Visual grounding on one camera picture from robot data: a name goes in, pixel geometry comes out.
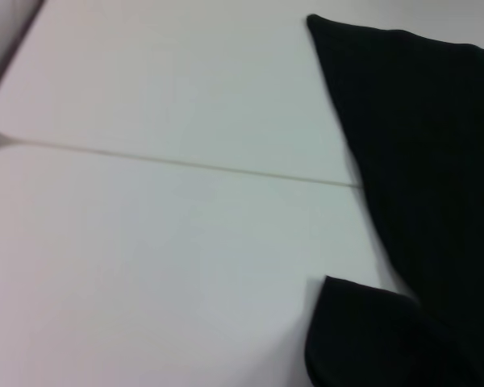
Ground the black t-shirt with white print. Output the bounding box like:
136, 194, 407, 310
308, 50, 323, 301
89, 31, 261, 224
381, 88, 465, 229
303, 13, 484, 387

